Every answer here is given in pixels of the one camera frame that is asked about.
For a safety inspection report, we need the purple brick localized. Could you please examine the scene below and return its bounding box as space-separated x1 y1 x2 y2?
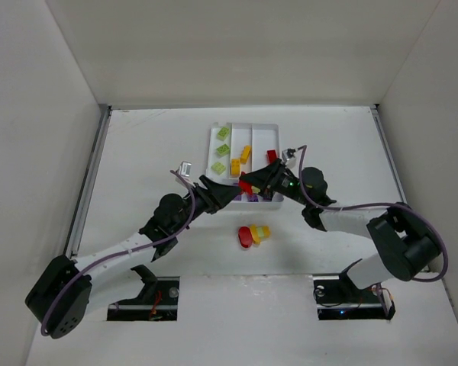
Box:
247 194 259 203

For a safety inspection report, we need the red rectangular brick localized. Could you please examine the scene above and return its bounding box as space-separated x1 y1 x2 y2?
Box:
266 149 278 164

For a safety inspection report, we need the yellow long brick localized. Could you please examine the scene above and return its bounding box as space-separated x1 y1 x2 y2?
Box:
240 145 251 165

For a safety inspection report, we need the lime green square brick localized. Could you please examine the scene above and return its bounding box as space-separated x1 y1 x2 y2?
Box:
216 143 231 157
211 162 226 175

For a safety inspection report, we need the lavender half-round brick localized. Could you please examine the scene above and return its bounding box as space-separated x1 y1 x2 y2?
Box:
234 193 245 202

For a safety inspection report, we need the red butterfly-shaped brick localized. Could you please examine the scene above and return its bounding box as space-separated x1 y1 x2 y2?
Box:
238 180 253 195

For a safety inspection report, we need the yellow butterfly print brick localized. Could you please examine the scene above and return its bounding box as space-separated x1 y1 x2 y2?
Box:
230 159 240 177

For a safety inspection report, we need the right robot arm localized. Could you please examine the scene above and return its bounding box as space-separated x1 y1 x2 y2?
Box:
240 159 447 290

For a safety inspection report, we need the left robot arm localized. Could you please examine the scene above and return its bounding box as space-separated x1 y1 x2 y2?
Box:
25 175 240 339

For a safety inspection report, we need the white divided plastic tray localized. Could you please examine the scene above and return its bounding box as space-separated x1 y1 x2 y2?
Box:
205 123 280 188

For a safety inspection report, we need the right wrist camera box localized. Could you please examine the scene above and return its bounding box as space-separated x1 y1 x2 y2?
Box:
281 148 298 166

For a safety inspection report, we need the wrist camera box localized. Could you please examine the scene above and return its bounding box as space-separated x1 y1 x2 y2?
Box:
177 161 192 178
281 148 298 166

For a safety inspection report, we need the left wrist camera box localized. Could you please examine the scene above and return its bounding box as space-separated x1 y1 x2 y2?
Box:
177 161 192 178

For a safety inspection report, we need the left aluminium frame rail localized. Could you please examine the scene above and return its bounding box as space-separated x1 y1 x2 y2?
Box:
63 104 112 258

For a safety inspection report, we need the aluminium frame rail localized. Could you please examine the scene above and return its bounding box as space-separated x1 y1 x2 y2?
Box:
63 104 112 258
370 104 408 204

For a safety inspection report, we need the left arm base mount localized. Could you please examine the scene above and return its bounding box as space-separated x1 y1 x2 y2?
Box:
106 265 180 322

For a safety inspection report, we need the right aluminium frame rail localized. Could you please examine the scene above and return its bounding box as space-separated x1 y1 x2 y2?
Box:
370 104 408 204

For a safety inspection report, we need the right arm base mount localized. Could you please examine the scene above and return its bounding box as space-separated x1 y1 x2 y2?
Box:
313 260 396 321

